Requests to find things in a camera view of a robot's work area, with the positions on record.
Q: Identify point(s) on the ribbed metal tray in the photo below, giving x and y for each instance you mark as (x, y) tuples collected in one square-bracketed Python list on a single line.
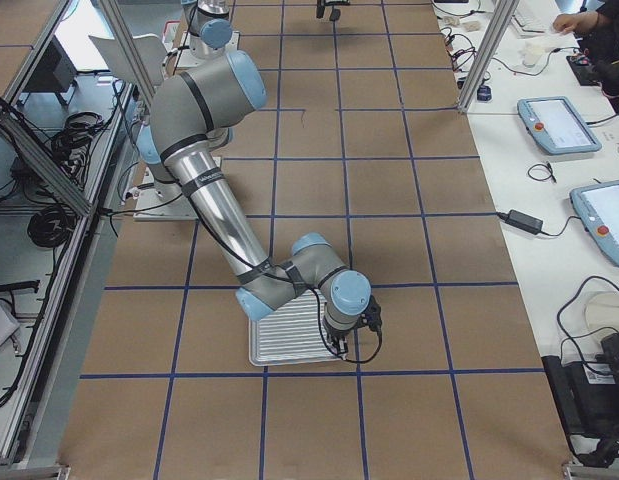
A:
[(290, 335)]

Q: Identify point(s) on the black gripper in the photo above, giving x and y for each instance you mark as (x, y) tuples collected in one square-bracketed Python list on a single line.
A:
[(335, 339), (324, 6)]

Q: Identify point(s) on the upper blue teach pendant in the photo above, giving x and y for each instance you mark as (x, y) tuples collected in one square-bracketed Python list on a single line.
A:
[(556, 126)]

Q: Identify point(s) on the person hand at desk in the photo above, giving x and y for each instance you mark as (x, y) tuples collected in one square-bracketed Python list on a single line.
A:
[(578, 23)]

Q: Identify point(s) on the aluminium frame post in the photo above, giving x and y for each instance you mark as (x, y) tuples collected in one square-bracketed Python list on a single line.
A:
[(494, 33)]

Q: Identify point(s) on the black power adapter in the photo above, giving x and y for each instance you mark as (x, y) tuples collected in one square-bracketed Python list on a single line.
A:
[(524, 222)]

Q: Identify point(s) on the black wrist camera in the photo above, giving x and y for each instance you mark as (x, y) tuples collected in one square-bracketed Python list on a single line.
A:
[(371, 316)]

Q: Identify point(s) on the white plastic chair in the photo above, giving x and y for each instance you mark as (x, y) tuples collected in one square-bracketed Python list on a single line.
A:
[(150, 52)]

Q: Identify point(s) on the blue teach pendant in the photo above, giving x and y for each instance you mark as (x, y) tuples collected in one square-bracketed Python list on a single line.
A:
[(556, 126), (598, 208)]

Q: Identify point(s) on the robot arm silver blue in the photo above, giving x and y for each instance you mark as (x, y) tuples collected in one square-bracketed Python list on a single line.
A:
[(192, 114), (208, 28)]

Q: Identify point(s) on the lower blue teach pendant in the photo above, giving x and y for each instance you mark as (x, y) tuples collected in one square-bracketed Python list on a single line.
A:
[(598, 208)]

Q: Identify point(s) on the black device on desk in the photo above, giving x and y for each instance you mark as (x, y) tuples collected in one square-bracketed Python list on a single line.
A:
[(586, 394)]

